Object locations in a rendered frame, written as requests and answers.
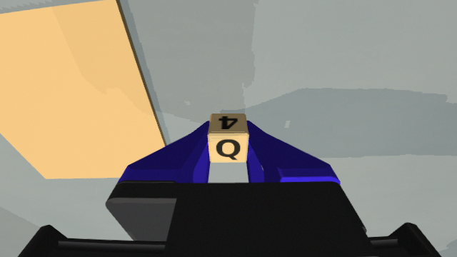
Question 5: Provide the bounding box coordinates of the beige letter block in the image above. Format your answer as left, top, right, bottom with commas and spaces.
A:
208, 114, 249, 162

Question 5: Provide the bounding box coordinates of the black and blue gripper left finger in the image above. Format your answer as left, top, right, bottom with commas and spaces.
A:
118, 121, 210, 183

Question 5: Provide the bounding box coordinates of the orange flat mat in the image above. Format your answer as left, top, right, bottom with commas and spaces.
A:
0, 0, 167, 178

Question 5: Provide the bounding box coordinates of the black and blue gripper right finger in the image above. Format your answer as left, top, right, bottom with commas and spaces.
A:
246, 121, 340, 184

